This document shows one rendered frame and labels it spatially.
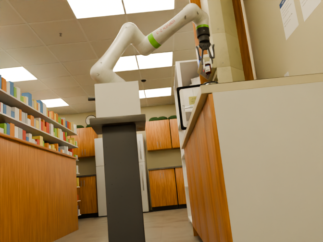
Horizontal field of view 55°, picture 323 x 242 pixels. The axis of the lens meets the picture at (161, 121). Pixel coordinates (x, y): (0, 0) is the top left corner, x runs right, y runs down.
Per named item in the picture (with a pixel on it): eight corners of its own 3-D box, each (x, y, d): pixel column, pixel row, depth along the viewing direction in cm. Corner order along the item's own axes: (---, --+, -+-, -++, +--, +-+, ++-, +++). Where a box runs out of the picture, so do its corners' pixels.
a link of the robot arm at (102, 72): (83, 75, 204) (122, 21, 227) (101, 91, 211) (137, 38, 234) (92, 71, 193) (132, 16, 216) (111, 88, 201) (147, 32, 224)
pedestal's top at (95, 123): (89, 125, 176) (89, 118, 177) (97, 134, 207) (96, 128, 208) (145, 120, 179) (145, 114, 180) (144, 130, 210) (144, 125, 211)
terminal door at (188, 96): (216, 126, 270) (209, 82, 279) (180, 130, 274) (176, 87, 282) (215, 126, 271) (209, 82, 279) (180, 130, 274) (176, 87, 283)
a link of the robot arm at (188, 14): (159, 34, 231) (164, 46, 227) (150, 29, 221) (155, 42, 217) (199, 4, 213) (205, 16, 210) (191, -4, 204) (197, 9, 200)
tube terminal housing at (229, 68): (246, 128, 271) (233, 47, 287) (257, 121, 239) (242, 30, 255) (218, 131, 270) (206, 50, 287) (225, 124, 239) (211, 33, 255)
